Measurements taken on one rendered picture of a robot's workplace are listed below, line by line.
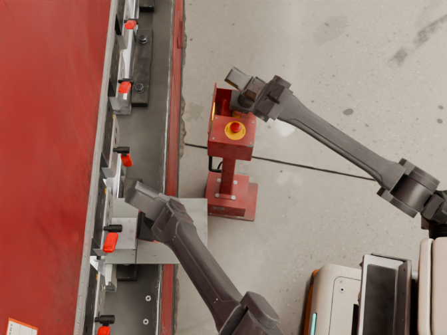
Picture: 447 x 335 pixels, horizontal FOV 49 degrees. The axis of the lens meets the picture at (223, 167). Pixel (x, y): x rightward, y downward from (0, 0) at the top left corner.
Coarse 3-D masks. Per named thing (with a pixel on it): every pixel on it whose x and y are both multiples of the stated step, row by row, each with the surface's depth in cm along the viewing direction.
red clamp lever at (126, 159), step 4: (116, 148) 121; (120, 148) 120; (124, 148) 120; (128, 148) 121; (120, 152) 121; (124, 152) 121; (128, 152) 121; (120, 156) 124; (124, 156) 123; (128, 156) 124; (124, 160) 125; (128, 160) 125; (124, 164) 127; (128, 164) 127
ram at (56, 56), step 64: (0, 0) 56; (64, 0) 80; (0, 64) 56; (64, 64) 81; (0, 128) 56; (64, 128) 81; (0, 192) 56; (64, 192) 81; (0, 256) 56; (64, 256) 82; (0, 320) 56; (64, 320) 82
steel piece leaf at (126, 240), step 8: (112, 224) 130; (120, 224) 130; (128, 224) 130; (136, 224) 128; (128, 232) 129; (120, 240) 128; (128, 240) 128; (136, 240) 128; (120, 248) 127; (128, 248) 127
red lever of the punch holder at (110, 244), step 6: (108, 228) 110; (114, 228) 110; (120, 228) 111; (108, 234) 107; (114, 234) 108; (108, 240) 105; (114, 240) 106; (108, 246) 104; (114, 246) 105; (108, 252) 104
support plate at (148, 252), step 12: (120, 204) 132; (192, 204) 133; (204, 204) 133; (120, 216) 131; (132, 216) 131; (192, 216) 132; (204, 216) 132; (204, 228) 130; (204, 240) 129; (120, 252) 127; (132, 252) 127; (144, 252) 127; (156, 252) 127; (168, 252) 127
